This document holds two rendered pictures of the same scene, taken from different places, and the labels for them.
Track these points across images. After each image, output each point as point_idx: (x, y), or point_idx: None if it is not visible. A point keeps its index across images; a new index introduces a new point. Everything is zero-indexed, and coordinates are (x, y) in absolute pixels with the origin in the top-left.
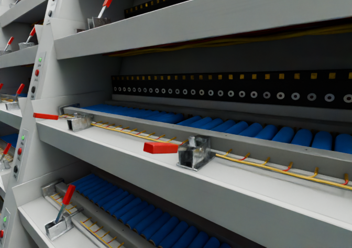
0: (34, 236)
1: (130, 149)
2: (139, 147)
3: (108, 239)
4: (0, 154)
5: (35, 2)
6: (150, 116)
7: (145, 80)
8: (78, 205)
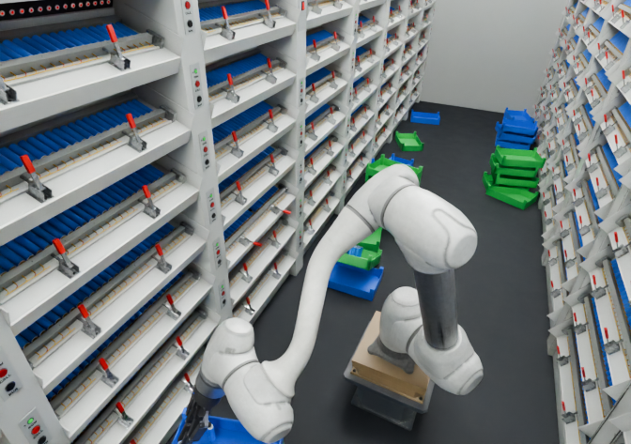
0: (243, 294)
1: (267, 223)
2: (265, 222)
3: (250, 261)
4: (147, 382)
5: (162, 223)
6: (243, 215)
7: None
8: (236, 273)
